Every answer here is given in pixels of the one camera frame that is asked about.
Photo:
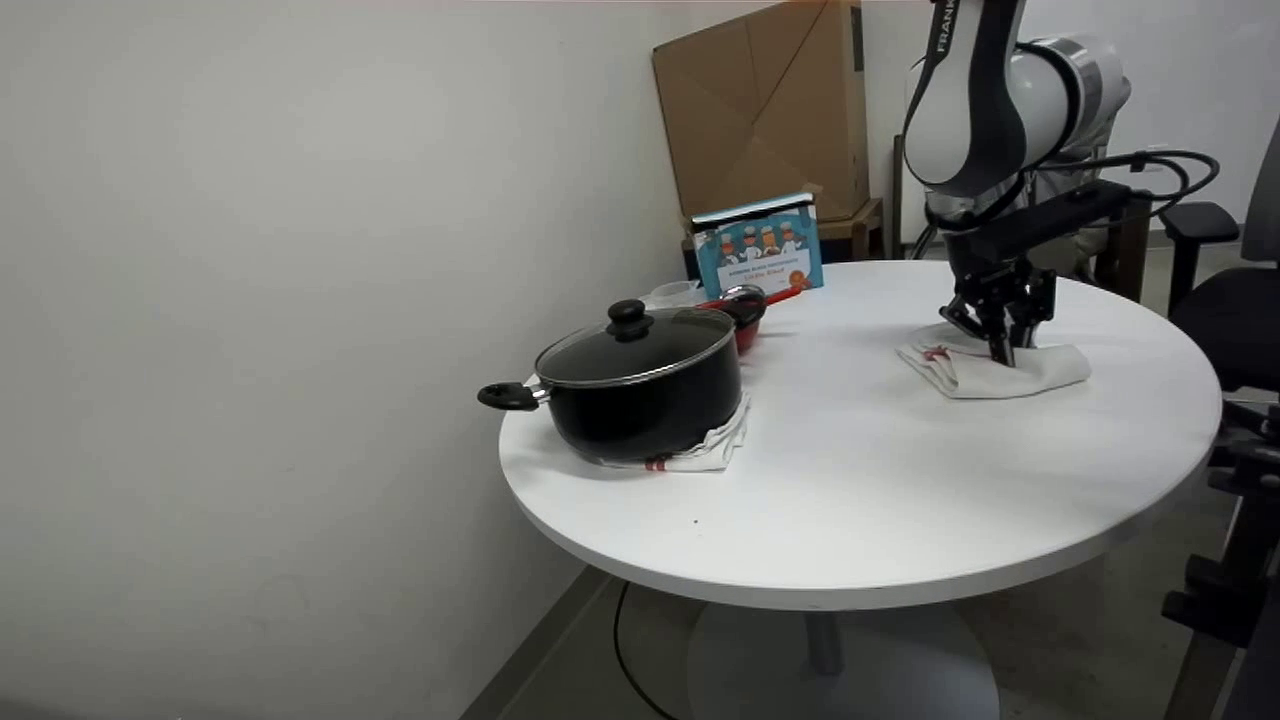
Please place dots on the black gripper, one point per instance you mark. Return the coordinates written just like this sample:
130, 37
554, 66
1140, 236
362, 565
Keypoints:
1004, 276

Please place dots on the white towel with red stripes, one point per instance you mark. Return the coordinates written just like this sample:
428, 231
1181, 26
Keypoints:
1041, 370

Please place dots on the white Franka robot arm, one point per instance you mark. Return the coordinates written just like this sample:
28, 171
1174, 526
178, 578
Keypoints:
984, 105

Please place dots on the brown wooden furniture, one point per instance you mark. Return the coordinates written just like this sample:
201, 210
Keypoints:
1126, 246

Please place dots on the black office chair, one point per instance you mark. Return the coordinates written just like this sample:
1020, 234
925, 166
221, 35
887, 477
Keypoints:
1233, 323

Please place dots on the blue printed cardboard box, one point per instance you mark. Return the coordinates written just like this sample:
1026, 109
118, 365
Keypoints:
756, 254

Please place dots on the red mug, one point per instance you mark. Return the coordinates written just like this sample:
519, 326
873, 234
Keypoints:
745, 323

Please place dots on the white cloth under pot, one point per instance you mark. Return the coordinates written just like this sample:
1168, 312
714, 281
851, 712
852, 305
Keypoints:
714, 451

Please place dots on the large brown cardboard sheet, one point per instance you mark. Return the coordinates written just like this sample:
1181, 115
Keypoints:
767, 115

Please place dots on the glass pot lid black knob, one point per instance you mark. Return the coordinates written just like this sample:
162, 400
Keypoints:
643, 350

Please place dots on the black cooking pot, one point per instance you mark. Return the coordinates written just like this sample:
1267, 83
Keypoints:
644, 404

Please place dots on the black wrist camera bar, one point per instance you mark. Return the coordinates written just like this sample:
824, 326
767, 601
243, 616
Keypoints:
1052, 218

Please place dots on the white table pedestal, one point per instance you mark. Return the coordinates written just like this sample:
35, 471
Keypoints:
852, 672

